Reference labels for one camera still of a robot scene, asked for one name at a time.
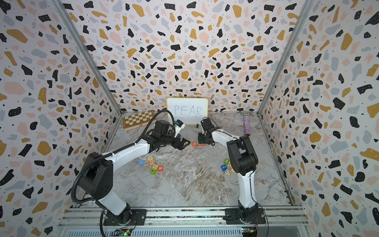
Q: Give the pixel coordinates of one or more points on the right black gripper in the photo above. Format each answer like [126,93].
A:
[199,139]

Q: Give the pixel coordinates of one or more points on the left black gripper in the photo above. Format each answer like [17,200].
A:
[182,145]

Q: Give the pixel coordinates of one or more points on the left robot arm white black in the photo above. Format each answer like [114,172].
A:
[95,181]

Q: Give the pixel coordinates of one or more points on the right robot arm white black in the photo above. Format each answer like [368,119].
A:
[243,160]

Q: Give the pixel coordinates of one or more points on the green letter I block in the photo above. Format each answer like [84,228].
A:
[153,171]

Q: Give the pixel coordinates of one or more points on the wooden chessboard box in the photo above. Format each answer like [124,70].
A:
[137,120]

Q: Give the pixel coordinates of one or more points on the glittery purple tube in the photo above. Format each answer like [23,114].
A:
[246,124]

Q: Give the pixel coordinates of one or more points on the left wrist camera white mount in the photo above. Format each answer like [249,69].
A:
[179,125]

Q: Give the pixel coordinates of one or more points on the whiteboard with yellow frame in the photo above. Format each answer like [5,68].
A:
[188,110]

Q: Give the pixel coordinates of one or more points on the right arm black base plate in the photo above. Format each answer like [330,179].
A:
[236,216]

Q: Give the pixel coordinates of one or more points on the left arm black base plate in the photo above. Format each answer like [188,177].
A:
[129,217]

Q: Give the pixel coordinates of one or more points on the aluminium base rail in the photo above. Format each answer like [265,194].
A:
[271,221]

